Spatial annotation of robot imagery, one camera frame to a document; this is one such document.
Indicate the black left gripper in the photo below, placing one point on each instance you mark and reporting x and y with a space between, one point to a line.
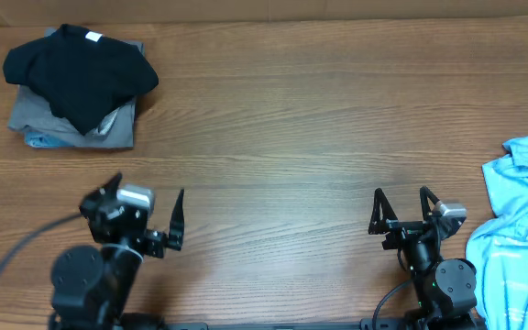
175 222

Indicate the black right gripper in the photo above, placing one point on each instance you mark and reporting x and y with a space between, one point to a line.
411 227

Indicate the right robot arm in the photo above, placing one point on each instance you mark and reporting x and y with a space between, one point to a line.
445 288

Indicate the black t-shirt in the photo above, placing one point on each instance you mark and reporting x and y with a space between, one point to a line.
82 74

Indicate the folded grey garment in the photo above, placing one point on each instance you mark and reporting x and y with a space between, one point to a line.
31 112

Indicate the light blue printed t-shirt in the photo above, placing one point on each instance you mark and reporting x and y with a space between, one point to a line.
499 247

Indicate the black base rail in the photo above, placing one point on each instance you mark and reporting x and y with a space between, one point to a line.
268 326

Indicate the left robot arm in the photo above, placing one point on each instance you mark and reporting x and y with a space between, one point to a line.
92 285

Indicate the folded light blue garment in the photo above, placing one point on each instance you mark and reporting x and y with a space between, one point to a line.
40 140

